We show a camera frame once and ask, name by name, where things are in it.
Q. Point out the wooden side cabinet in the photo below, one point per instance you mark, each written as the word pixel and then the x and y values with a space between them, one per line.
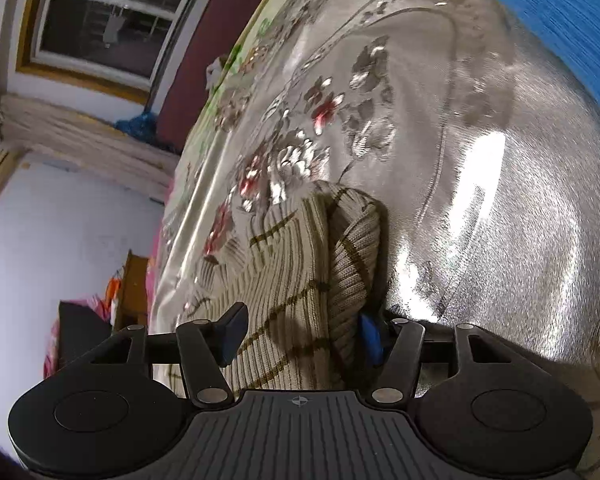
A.
pixel 129 305

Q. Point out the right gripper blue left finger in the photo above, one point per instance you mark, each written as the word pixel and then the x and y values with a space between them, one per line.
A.
pixel 205 349

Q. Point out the maroon headboard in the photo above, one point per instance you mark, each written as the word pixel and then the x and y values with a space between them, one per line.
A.
pixel 217 26

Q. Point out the window with white frame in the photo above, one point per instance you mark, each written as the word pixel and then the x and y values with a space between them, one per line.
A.
pixel 115 47

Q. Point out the dark wooden furniture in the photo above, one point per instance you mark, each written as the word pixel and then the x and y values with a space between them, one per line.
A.
pixel 80 330

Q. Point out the silver floral satin bedspread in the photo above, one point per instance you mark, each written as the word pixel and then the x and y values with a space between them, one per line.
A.
pixel 480 146

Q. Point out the beige striped knit sweater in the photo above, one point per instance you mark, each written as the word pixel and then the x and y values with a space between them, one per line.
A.
pixel 304 268

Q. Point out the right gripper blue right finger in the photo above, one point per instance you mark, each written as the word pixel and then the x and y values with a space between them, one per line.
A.
pixel 392 352

